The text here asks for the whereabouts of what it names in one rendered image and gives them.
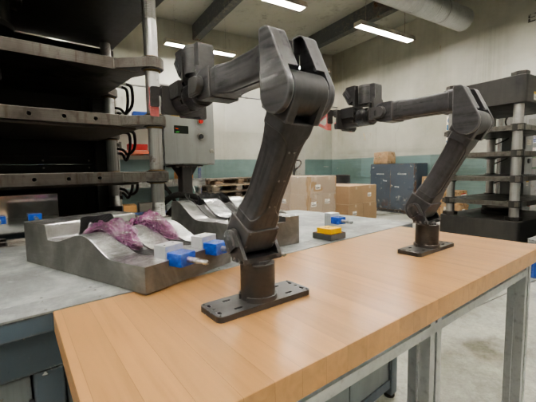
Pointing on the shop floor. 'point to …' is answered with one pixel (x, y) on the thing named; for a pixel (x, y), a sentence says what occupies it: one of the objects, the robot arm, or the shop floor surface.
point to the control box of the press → (187, 147)
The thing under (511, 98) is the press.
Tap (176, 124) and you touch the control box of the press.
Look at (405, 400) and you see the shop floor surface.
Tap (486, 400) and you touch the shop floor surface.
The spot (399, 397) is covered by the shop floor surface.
